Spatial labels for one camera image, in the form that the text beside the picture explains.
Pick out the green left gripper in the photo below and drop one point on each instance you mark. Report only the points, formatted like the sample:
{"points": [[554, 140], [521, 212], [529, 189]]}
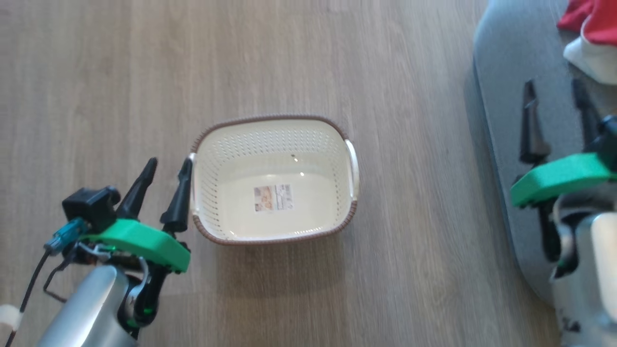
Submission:
{"points": [[144, 241]]}

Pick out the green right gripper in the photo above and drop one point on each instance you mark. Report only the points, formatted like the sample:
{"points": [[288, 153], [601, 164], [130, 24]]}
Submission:
{"points": [[561, 176]]}

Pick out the red and white clothing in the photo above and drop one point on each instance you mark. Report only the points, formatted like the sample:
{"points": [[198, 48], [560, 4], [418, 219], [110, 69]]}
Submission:
{"points": [[597, 29]]}

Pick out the cream basket with brown rim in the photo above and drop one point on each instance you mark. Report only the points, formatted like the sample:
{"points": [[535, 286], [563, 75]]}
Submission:
{"points": [[274, 164]]}

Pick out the grey fabric sofa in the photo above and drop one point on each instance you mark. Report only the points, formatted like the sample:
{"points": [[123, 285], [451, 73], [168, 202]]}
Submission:
{"points": [[511, 58]]}

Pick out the paper label sticker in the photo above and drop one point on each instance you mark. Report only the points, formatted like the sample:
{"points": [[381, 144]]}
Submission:
{"points": [[273, 198]]}

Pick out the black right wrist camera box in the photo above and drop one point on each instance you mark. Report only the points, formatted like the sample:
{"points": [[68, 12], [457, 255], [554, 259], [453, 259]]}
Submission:
{"points": [[608, 140]]}

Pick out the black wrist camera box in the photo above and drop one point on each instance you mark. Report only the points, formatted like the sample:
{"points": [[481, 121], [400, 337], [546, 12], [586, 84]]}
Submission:
{"points": [[91, 207], [608, 140]]}

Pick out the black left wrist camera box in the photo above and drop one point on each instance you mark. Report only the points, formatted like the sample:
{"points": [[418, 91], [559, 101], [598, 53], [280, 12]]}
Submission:
{"points": [[91, 207]]}

